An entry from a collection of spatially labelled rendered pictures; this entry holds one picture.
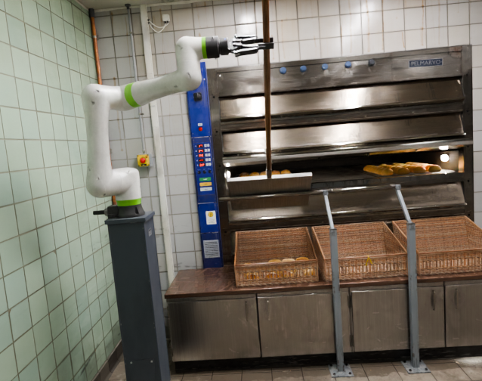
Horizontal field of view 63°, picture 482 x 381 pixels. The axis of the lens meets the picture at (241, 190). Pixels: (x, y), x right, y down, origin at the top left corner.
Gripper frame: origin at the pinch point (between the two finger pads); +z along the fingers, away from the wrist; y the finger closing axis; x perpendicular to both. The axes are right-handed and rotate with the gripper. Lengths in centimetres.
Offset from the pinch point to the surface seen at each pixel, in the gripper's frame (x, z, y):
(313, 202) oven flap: -153, 36, -11
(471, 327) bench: -162, 125, 86
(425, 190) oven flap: -150, 121, -13
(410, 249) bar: -121, 85, 47
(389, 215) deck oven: -161, 93, 0
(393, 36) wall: -74, 99, -99
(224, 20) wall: -62, -23, -117
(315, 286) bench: -141, 26, 61
